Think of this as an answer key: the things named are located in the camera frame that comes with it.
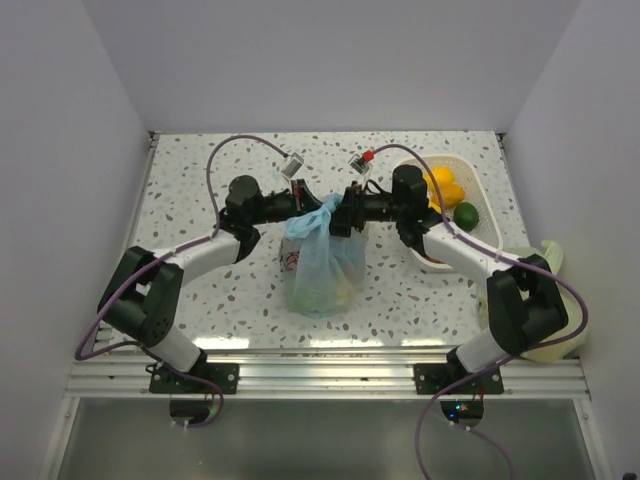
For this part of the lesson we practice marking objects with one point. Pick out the light blue plastic bag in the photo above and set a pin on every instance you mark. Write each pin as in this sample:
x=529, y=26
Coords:
x=322, y=273

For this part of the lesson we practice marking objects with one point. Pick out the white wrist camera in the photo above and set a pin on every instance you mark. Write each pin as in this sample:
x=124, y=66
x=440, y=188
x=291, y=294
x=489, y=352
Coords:
x=291, y=164
x=360, y=163

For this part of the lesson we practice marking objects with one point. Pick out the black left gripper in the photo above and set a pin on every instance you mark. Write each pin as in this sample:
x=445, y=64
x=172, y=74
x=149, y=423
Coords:
x=299, y=193

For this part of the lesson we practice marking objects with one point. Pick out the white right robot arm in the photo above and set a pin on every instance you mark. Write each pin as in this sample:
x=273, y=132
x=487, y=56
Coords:
x=524, y=303

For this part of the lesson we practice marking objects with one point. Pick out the aluminium front rail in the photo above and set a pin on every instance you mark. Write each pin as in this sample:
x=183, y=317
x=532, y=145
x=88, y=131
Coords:
x=330, y=373

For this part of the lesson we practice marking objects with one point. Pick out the white perforated plastic basket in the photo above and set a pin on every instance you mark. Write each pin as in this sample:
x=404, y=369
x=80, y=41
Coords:
x=467, y=179

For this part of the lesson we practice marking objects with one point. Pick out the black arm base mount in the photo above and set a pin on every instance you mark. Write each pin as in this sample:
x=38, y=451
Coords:
x=450, y=377

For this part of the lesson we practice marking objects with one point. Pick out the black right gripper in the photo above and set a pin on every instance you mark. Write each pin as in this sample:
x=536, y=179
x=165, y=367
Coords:
x=350, y=213

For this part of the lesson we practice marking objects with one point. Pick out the pale green plastic bag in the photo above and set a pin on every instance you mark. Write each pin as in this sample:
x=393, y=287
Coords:
x=553, y=254

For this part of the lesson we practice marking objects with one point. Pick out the round controller board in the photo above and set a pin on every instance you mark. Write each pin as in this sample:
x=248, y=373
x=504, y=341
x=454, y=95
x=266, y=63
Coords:
x=192, y=413
x=464, y=412

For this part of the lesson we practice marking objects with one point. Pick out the left round controller board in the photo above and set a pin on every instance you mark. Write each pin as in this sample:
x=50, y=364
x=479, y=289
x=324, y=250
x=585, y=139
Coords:
x=192, y=413

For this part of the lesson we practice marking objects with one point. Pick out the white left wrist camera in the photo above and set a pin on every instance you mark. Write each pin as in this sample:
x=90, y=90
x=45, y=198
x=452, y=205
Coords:
x=291, y=164

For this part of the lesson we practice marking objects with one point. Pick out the right round controller board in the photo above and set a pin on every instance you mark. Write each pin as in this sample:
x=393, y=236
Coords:
x=464, y=412

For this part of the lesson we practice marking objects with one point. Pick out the dark green fake lime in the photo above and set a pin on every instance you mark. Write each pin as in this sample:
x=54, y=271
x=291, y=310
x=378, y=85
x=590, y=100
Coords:
x=466, y=216

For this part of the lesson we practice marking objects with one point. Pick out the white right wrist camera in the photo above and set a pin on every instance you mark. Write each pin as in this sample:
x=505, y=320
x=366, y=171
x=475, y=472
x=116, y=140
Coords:
x=360, y=163

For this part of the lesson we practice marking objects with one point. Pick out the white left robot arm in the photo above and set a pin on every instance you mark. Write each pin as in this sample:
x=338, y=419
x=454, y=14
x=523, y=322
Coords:
x=142, y=296

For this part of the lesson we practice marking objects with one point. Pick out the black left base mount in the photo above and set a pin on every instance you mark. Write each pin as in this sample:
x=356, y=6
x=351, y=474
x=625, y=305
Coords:
x=203, y=378

